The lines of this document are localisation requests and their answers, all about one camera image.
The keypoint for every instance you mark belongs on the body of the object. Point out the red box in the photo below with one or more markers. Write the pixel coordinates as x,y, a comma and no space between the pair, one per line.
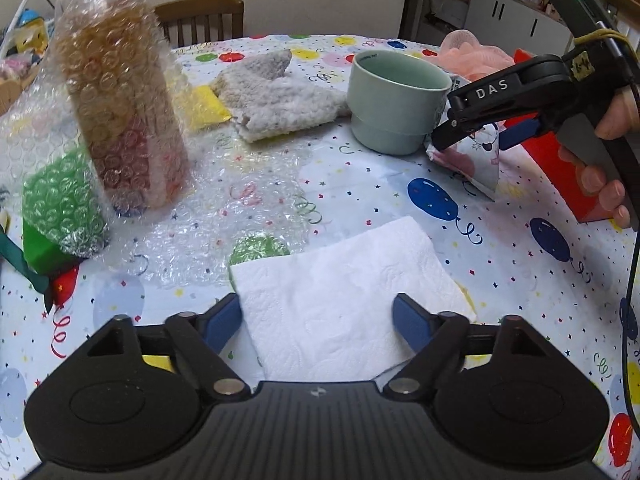
565,185

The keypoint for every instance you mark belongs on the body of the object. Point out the wooden chair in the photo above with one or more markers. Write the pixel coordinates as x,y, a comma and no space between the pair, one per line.
200,20

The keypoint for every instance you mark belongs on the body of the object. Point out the printed foil pouch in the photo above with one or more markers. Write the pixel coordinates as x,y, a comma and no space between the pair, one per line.
475,165

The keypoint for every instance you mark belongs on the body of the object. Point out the mint green cup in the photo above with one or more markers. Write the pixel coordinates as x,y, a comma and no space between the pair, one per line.
395,105

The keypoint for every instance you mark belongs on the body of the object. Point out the colourful toys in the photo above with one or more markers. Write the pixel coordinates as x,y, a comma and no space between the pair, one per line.
22,35

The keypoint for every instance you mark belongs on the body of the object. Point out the yellow packet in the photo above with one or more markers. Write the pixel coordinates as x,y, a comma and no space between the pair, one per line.
205,107

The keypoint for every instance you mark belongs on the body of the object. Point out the white paper towel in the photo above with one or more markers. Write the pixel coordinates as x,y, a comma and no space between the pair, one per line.
345,300

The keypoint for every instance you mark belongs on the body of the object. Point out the white paper bag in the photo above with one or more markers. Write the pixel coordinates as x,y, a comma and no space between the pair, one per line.
447,7

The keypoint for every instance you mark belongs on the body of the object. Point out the fluffy grey cloth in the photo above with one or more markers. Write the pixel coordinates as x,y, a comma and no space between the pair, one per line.
285,102

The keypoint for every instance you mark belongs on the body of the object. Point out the clear bubble wrap sheet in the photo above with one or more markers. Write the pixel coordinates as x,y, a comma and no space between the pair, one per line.
240,185

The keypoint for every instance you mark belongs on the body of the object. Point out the white cabinet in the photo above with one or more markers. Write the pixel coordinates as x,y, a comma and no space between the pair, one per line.
505,20

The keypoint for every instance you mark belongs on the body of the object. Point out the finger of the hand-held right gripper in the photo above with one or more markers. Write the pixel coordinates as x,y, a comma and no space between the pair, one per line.
457,135
520,132

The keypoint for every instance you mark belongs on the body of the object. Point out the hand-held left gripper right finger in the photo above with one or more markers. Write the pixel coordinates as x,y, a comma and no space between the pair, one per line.
410,322

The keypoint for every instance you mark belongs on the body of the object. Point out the pink mesh sponge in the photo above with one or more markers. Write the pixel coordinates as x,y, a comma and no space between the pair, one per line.
465,52

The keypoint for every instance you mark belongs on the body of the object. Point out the green box in bubble wrap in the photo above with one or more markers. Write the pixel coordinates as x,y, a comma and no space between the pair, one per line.
60,210

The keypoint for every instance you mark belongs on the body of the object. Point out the bubble-wrapped bottle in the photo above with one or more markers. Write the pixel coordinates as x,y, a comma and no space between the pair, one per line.
125,100

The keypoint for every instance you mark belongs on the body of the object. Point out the balloon print tablecloth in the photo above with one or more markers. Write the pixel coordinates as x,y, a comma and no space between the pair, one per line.
525,285

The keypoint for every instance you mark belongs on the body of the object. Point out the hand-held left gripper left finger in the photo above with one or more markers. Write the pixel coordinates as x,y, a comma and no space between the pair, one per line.
222,322

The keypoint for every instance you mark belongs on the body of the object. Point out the person's right hand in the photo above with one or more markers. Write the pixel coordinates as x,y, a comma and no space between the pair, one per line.
612,200

